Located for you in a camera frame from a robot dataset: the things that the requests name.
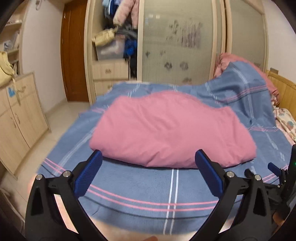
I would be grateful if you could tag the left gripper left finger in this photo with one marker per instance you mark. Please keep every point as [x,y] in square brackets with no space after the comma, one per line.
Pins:
[43,219]

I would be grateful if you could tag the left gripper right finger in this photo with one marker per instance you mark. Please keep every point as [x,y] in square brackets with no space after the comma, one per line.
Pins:
[242,211]

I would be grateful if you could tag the pink and cream hooded jacket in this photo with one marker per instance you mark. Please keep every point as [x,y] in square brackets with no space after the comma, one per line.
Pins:
[166,128]

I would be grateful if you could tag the blue hanging clothes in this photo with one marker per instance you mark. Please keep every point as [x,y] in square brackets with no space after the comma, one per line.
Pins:
[130,48]

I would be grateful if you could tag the floral pillow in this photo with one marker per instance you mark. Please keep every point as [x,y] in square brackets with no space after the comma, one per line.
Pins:
[286,123]

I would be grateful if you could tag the blue plaid blanket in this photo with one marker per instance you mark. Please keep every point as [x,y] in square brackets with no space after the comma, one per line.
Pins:
[169,201]

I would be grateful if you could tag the light wood side cabinet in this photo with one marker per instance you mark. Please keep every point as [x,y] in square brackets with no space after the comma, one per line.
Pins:
[23,121]

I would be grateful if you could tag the wooden headboard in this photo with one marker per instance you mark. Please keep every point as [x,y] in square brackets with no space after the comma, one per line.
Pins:
[287,92]

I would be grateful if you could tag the wardrobe drawer unit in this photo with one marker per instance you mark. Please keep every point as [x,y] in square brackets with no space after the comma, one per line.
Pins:
[107,73]

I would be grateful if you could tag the yellow handbag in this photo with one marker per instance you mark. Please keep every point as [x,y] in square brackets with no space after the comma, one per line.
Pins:
[6,69]

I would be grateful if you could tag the pink quilt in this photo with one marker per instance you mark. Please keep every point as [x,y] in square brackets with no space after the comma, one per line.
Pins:
[226,59]

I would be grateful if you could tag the translucent storage box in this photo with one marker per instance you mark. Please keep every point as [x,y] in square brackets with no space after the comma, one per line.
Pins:
[112,50]

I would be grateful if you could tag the yellow cloth bag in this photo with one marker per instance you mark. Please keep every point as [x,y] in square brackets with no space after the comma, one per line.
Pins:
[104,37]

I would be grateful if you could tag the brown wooden door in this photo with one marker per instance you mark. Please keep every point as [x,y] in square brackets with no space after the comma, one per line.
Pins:
[72,51]

